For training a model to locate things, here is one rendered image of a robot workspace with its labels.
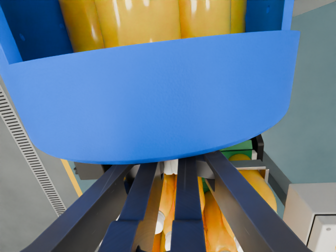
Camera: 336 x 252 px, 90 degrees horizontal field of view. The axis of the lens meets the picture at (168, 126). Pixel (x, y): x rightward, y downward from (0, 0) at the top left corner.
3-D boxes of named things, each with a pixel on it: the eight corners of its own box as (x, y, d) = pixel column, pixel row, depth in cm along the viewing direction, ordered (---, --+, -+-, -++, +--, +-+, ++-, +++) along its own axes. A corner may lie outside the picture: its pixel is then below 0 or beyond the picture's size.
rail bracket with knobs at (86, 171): (122, 135, 47) (106, 154, 38) (127, 157, 50) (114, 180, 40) (89, 137, 48) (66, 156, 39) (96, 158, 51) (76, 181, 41)
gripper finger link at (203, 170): (178, 163, 12) (222, 161, 12) (180, 134, 17) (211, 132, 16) (180, 180, 12) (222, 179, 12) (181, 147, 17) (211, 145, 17)
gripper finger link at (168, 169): (173, 175, 14) (164, 175, 14) (176, 139, 21) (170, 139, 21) (169, 144, 13) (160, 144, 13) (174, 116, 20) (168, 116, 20)
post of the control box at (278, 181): (222, 102, 131) (316, 210, 38) (222, 107, 132) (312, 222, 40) (217, 103, 131) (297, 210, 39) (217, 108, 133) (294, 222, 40)
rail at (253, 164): (260, 159, 40) (265, 166, 38) (260, 161, 41) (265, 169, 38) (103, 166, 45) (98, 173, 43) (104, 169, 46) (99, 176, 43)
